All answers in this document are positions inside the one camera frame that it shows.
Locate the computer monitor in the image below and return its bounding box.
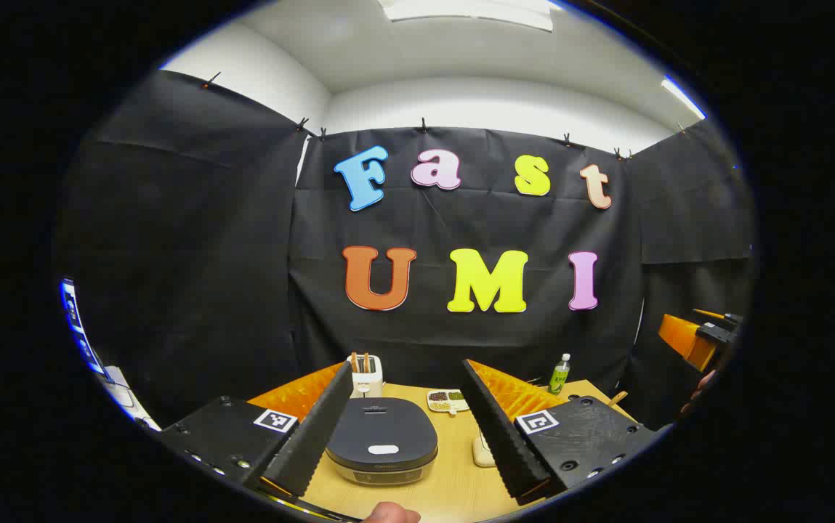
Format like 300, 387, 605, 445
61, 280, 109, 375

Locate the white toaster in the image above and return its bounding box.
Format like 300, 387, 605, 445
347, 356, 384, 399

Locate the ceiling light panel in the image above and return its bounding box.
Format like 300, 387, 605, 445
377, 0, 556, 33

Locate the clear tray of rice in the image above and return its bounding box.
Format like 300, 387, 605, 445
472, 429, 496, 468

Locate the white side desk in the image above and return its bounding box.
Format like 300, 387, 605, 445
101, 367, 160, 431

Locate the green drink bottle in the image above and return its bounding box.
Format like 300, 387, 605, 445
548, 354, 572, 396

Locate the black backdrop cloth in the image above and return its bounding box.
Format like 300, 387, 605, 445
54, 69, 758, 429

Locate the white divided bean dish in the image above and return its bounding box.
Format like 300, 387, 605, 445
427, 390, 470, 416

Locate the dark grey rice cooker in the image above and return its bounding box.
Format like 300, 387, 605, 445
325, 397, 438, 486

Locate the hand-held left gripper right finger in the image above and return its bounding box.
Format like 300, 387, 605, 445
461, 358, 661, 507

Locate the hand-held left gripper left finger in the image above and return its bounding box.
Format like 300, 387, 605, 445
159, 361, 355, 502

